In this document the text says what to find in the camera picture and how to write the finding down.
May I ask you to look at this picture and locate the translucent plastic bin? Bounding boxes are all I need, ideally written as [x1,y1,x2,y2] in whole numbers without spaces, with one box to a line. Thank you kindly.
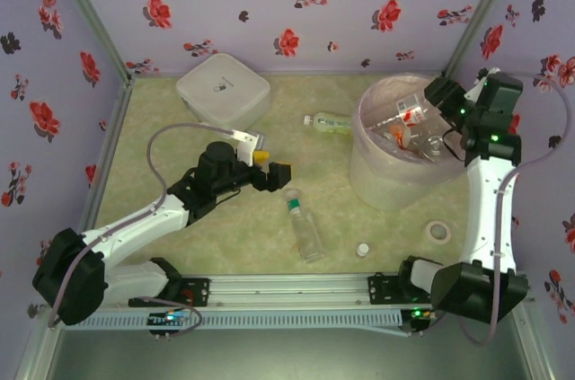
[350,74,468,174]

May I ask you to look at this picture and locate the aluminium side rail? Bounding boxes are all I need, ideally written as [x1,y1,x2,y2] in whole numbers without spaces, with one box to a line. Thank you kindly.
[78,76,136,237]

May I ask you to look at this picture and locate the lilac left arm cable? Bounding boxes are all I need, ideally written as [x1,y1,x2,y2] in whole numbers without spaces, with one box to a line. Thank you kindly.
[47,122,237,328]

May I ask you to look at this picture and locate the grey looped base cable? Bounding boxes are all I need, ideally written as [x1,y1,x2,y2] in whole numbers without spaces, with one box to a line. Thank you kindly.
[128,293,203,336]

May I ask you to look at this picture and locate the large clear bottle green ring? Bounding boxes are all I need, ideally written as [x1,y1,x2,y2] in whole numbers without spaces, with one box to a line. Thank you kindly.
[283,188,326,265]

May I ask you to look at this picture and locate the white round waste bin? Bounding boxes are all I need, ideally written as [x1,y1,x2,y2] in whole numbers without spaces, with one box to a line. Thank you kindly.
[349,128,468,212]

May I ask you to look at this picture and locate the long aluminium base rail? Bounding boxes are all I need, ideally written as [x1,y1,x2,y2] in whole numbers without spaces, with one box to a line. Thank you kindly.
[102,272,535,312]

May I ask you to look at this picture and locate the white square plastic box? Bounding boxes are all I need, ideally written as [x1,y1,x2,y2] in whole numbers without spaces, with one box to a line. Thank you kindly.
[175,52,272,129]

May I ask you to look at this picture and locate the pale green marbled table mat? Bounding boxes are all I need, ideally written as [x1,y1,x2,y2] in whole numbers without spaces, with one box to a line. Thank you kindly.
[89,73,495,277]

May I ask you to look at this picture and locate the red label plastic bottle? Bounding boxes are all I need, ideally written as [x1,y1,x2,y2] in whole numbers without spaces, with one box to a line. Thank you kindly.
[394,99,429,126]

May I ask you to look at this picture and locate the beige tape roll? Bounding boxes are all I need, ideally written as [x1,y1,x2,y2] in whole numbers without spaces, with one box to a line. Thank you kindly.
[425,219,453,244]

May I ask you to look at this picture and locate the small circuit board green light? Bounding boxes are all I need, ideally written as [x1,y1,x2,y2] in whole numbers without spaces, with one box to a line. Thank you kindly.
[402,305,440,337]
[146,307,190,340]

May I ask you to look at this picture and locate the white slotted cable duct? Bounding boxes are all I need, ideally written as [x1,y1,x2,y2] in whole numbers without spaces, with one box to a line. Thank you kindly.
[84,309,404,331]

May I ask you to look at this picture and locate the aluminium corner post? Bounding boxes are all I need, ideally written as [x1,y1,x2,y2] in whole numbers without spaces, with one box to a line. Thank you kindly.
[40,0,135,84]
[441,0,526,80]

